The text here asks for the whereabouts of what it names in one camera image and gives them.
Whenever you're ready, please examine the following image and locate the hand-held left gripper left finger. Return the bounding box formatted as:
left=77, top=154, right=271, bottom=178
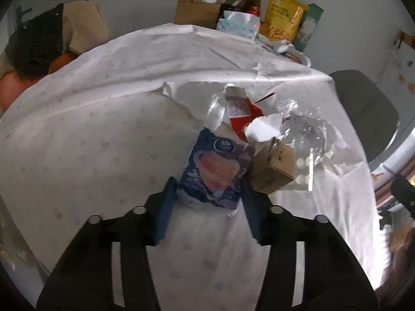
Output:
left=36, top=178, right=179, bottom=311

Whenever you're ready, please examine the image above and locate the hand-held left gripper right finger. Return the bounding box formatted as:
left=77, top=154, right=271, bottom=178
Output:
left=240, top=178, right=380, bottom=311

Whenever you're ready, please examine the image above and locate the small cardboard box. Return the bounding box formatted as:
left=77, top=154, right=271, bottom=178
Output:
left=249, top=137, right=296, bottom=195

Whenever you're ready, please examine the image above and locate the blue tissue packet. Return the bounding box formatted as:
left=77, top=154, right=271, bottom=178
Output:
left=178, top=128, right=256, bottom=217

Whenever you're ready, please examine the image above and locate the white paper piece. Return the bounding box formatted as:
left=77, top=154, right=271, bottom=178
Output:
left=245, top=113, right=282, bottom=143

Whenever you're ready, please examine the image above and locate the red and white wrapper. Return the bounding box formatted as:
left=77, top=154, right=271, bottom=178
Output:
left=224, top=86, right=278, bottom=140

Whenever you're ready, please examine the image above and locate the clear plastic packaging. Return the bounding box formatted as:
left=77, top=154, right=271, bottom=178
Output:
left=275, top=99, right=338, bottom=192

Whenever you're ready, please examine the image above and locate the white paper bag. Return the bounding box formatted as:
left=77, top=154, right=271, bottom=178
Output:
left=161, top=81, right=227, bottom=130

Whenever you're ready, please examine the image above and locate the grey chair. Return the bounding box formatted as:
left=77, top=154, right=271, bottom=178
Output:
left=329, top=70, right=400, bottom=164

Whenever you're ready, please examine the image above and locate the white printed tablecloth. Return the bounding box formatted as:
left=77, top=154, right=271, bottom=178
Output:
left=0, top=23, right=377, bottom=290

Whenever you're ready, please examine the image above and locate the white fridge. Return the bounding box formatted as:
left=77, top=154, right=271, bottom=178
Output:
left=379, top=29, right=415, bottom=111

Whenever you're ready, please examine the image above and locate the white plastic bag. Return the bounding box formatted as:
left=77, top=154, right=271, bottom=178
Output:
left=259, top=36, right=312, bottom=67

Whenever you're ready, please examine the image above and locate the light blue tissue box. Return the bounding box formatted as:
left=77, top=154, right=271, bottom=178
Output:
left=216, top=11, right=261, bottom=41

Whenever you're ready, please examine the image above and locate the green carton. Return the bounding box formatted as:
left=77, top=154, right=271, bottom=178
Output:
left=293, top=3, right=324, bottom=52

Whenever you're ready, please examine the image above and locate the orange cushion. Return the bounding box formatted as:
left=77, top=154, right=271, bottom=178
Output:
left=0, top=53, right=73, bottom=111

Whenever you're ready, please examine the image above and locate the yellow snack bag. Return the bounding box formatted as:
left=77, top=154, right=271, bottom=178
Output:
left=258, top=0, right=310, bottom=43

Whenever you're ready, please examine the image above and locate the large brown cardboard box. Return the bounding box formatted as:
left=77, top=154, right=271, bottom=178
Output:
left=174, top=0, right=227, bottom=28

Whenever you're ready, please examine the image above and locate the beige cloth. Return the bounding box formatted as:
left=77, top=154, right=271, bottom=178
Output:
left=61, top=1, right=112, bottom=55

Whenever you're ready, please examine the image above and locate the dark garment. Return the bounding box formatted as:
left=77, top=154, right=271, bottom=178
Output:
left=6, top=3, right=65, bottom=78

